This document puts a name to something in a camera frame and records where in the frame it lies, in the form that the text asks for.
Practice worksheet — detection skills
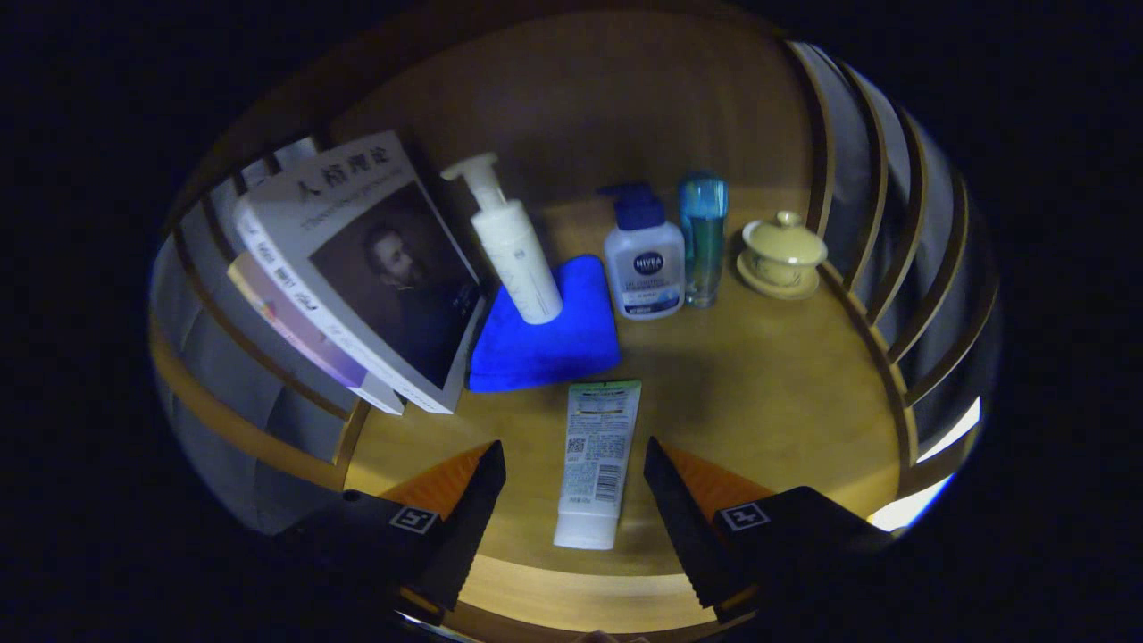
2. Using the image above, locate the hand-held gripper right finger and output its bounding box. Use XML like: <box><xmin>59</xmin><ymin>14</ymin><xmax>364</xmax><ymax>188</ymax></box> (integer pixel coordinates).
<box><xmin>643</xmin><ymin>436</ymin><xmax>894</xmax><ymax>624</ymax></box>

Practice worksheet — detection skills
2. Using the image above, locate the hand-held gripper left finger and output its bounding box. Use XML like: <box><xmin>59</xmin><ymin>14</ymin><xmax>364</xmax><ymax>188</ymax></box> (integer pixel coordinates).
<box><xmin>272</xmin><ymin>439</ymin><xmax>508</xmax><ymax>626</ymax></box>

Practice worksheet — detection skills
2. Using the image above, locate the white green tube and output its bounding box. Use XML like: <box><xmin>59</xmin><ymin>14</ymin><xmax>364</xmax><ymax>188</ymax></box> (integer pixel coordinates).
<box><xmin>553</xmin><ymin>380</ymin><xmax>643</xmax><ymax>551</ymax></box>

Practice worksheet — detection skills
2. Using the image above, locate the wooden countertop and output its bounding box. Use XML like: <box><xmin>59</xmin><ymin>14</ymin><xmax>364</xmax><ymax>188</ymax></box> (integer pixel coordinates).
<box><xmin>344</xmin><ymin>183</ymin><xmax>903</xmax><ymax>635</ymax></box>

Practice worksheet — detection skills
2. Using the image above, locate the brown wooden cabinet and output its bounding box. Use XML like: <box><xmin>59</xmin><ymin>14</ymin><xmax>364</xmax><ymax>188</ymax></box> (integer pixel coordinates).
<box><xmin>150</xmin><ymin>4</ymin><xmax>1001</xmax><ymax>639</ymax></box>

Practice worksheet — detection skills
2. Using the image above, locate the blue folded cloth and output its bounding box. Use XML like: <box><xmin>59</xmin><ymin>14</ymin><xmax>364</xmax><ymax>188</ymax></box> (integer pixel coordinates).
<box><xmin>468</xmin><ymin>255</ymin><xmax>622</xmax><ymax>394</ymax></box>

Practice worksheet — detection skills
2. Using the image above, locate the purple book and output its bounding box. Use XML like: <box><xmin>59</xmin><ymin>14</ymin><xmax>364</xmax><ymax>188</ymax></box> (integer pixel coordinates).
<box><xmin>227</xmin><ymin>253</ymin><xmax>407</xmax><ymax>416</ymax></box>

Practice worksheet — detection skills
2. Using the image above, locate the yellow saucer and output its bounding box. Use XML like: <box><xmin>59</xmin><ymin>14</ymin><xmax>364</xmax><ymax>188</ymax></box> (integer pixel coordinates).
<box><xmin>737</xmin><ymin>255</ymin><xmax>821</xmax><ymax>301</ymax></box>

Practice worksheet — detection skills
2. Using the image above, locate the white book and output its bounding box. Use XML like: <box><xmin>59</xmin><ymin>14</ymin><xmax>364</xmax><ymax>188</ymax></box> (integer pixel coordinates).
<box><xmin>234</xmin><ymin>130</ymin><xmax>488</xmax><ymax>415</ymax></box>

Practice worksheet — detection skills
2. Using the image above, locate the white blue-capped pump bottle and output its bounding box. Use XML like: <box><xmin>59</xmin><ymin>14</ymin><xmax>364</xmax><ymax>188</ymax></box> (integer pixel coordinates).
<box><xmin>598</xmin><ymin>182</ymin><xmax>687</xmax><ymax>322</ymax></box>

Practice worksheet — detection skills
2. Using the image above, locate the teal glass bottle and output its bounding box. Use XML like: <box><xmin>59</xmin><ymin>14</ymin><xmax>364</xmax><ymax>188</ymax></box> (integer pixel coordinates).
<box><xmin>677</xmin><ymin>172</ymin><xmax>730</xmax><ymax>310</ymax></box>

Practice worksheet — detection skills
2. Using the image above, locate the yellow lidded teacup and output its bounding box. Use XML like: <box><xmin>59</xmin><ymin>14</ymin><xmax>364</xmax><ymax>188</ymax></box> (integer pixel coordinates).
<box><xmin>742</xmin><ymin>211</ymin><xmax>829</xmax><ymax>288</ymax></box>

